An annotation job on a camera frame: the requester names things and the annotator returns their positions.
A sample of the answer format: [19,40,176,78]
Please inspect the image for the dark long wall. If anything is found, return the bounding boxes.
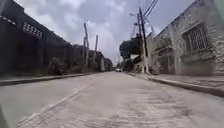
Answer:
[0,0,114,80]

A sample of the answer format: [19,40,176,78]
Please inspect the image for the raised concrete sidewalk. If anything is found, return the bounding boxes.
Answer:
[127,72,224,98]
[0,71,101,87]

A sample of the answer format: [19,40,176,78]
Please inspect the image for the grey stone building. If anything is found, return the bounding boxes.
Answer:
[145,0,224,77]

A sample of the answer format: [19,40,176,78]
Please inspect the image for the grey concrete road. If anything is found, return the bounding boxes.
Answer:
[0,71,224,128]

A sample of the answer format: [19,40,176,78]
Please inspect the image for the overhead wires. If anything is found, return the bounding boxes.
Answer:
[129,0,160,38]

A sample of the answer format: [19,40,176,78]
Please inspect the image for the dark utility pole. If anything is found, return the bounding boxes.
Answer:
[138,7,150,75]

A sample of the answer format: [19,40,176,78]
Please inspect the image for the pale leaning pole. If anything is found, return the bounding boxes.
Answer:
[92,34,100,64]
[82,22,91,68]

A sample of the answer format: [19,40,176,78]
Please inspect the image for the dark green tree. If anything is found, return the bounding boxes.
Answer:
[118,35,143,61]

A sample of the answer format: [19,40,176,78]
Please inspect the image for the bushes along wall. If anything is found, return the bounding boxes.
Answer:
[46,56,101,76]

